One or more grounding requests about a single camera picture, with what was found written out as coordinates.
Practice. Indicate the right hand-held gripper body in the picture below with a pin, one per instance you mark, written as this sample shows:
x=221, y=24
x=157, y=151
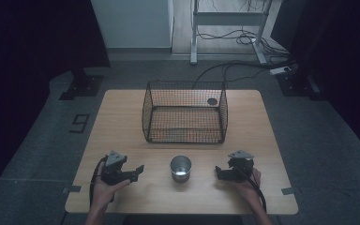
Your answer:
x=240, y=165

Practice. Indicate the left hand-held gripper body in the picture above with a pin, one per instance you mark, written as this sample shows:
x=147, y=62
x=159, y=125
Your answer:
x=115, y=170

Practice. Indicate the silver metal cup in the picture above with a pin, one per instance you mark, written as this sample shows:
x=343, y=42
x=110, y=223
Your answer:
x=180, y=170

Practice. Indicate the person's right hand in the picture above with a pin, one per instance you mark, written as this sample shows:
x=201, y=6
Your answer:
x=252, y=189

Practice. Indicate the white desk frame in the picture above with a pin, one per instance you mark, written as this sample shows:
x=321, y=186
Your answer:
x=231, y=18

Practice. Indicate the person's dark clothing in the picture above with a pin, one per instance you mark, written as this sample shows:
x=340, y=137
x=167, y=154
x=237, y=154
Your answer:
x=181, y=220

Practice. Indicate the white partition panel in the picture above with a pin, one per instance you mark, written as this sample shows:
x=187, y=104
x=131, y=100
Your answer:
x=131, y=23

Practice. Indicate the dark curtain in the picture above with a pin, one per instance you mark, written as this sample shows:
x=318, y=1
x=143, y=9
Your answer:
x=340, y=47
x=28, y=47

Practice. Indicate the grey tape piece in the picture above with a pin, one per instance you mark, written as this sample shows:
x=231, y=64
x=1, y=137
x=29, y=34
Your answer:
x=72, y=189
x=289, y=190

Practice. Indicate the black stand base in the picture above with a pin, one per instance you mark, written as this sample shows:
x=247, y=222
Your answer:
x=295, y=84
x=82, y=86

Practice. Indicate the person's left hand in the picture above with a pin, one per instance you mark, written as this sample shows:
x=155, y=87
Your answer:
x=101, y=193

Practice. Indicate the white power strip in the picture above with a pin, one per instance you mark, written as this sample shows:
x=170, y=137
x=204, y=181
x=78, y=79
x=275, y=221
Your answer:
x=280, y=70

